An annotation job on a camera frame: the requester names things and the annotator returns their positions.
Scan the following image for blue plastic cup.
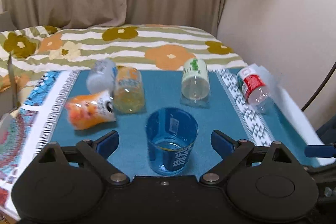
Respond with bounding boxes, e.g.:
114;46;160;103
145;107;198;176

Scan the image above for orange cartoon label cup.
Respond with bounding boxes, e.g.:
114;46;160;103
65;90;116;130

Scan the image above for orange label yellow cup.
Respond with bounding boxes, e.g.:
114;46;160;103
113;67;145;114

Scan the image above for red label clear cup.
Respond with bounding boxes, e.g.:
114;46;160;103
236;66;270;113

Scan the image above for white grey label cup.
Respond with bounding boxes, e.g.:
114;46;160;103
86;59;117;94

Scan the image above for green label clear cup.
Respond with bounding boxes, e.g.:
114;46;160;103
181;57;210;103

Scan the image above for blue patterned table cloth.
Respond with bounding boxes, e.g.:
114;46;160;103
1;69;335;223

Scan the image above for grey laptop lid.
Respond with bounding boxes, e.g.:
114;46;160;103
0;52;22;119

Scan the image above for floral striped bed quilt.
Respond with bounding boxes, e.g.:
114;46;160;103
1;24;246;90

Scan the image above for grey headboard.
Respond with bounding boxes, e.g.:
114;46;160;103
0;11;17;32

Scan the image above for black cable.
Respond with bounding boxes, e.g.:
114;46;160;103
301;61;336;112

